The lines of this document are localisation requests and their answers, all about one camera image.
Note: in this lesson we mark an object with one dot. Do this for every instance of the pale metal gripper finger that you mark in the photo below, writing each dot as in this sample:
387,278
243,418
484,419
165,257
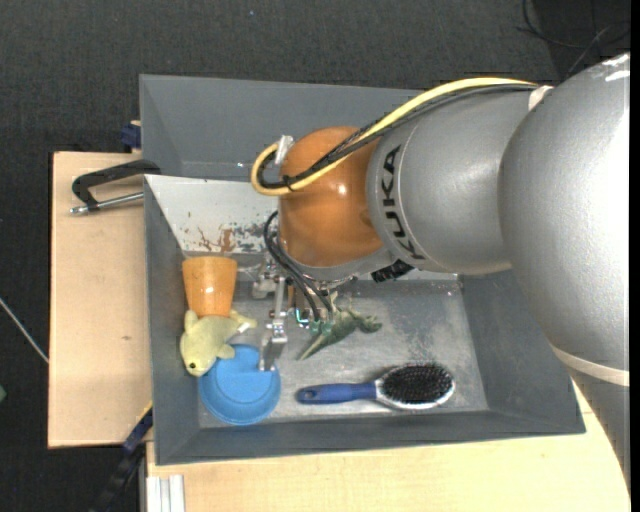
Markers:
263,290
270,350

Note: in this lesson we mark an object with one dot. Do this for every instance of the green toy dinosaur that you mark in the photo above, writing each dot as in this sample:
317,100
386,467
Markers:
345,326

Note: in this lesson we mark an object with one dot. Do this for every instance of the blue plastic bowl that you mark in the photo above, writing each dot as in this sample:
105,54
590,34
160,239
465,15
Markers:
240,392

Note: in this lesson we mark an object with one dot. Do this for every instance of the orange plastic cup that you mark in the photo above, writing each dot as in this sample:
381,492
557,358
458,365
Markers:
210,287

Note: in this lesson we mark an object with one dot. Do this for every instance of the yellow toy dolphin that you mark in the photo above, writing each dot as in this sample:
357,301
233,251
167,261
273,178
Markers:
202,340

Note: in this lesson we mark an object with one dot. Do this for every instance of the grey metal bin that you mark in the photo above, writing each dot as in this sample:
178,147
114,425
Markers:
430,325

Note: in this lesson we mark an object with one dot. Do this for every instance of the blue hairbrush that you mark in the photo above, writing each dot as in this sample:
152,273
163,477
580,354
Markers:
415,386

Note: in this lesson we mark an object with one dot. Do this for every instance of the brown cardboard board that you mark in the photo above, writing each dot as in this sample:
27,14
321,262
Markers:
92,310

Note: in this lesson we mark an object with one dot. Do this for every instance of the black cylinder on white bracket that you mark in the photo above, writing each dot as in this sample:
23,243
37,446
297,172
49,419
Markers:
395,272

